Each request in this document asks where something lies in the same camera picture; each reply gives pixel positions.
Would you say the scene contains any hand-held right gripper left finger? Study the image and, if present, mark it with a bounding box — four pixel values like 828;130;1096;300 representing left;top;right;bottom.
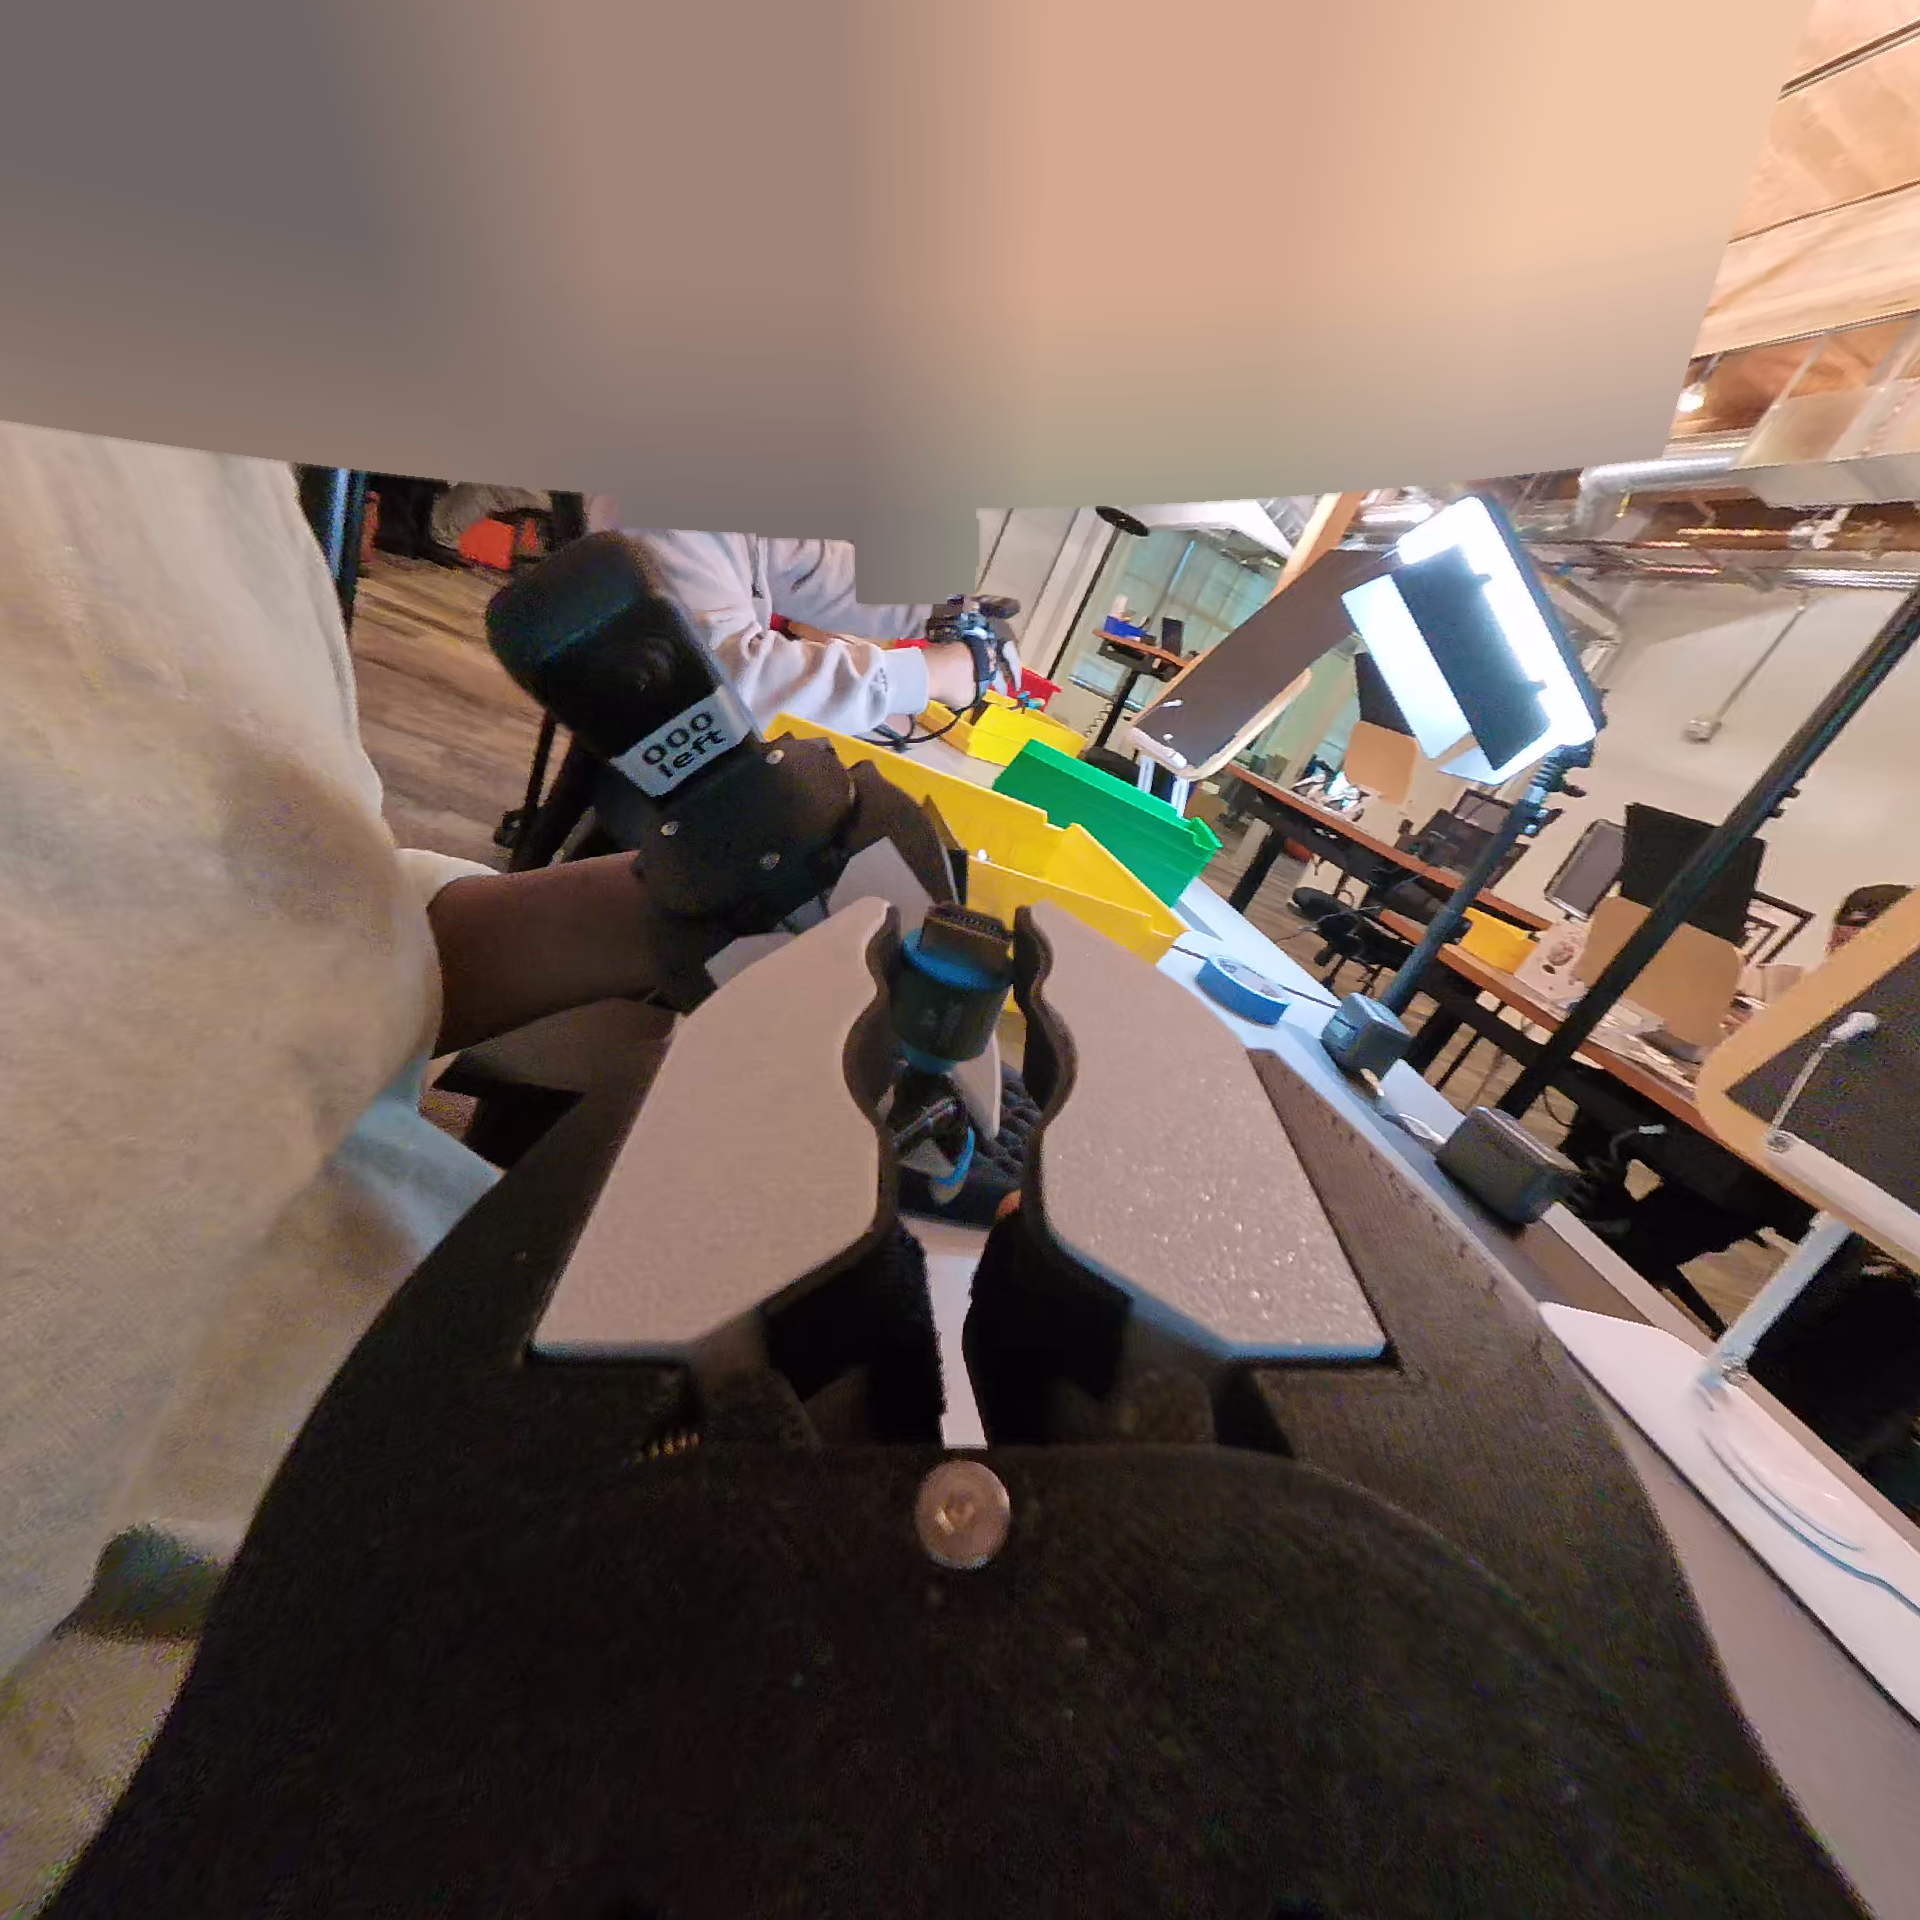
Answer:
529;895;905;1364

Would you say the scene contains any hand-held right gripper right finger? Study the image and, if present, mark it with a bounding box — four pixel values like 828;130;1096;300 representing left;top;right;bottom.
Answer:
1014;902;1393;1366

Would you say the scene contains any small blue black connector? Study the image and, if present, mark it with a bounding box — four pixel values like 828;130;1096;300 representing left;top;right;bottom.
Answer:
882;902;1020;1203

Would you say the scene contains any black textured wrist rest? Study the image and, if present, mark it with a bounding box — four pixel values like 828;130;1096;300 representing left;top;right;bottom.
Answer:
900;1073;1059;1221

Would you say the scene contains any blue tape roll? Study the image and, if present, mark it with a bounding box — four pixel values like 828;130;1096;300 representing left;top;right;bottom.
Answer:
1193;951;1296;1028

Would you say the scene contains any green plastic bin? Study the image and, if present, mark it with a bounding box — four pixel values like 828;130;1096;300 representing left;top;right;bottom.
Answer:
990;738;1225;905

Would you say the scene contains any grey power adapter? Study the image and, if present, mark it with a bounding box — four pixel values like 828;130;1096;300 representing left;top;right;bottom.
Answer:
1438;1106;1579;1230
1319;990;1408;1077

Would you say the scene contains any black office chair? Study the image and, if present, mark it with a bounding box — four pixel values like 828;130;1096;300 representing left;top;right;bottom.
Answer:
1289;885;1403;994

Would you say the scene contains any small standing desk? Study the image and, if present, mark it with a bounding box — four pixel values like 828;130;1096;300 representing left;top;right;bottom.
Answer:
1092;627;1203;753

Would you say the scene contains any orange bag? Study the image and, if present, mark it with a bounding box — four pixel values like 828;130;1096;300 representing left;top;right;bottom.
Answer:
444;508;554;575

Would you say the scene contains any black wood-framed acoustic panel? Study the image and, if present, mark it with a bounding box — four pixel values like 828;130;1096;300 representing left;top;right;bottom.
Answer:
1128;545;1402;783
1697;891;1920;1273

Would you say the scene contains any black light stand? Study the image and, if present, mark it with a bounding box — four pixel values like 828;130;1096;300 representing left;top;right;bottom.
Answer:
1376;743;1595;1038

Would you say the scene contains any black floor lamp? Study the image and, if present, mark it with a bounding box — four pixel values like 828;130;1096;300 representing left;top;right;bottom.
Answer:
1096;506;1154;753

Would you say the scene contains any cluttered wooden desk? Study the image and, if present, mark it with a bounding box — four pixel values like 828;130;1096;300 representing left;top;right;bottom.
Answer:
1223;757;1719;1142

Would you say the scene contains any tilted grey monitor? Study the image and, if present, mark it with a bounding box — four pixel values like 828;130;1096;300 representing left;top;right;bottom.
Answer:
1543;817;1630;921

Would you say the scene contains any brown cardboard box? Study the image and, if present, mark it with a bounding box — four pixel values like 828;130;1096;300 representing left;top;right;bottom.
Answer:
1575;891;1745;1046

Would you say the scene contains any white panel stand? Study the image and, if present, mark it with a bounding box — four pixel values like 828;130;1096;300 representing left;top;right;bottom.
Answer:
1537;1009;1920;1723

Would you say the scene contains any led panel light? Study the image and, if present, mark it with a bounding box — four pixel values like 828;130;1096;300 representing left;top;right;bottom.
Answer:
1338;497;1609;788

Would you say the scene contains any black computer monitor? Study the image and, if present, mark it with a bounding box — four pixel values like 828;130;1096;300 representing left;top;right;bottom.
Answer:
1617;803;1772;951

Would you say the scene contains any black tripod pole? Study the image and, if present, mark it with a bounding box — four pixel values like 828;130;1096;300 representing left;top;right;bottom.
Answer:
1499;591;1920;1124

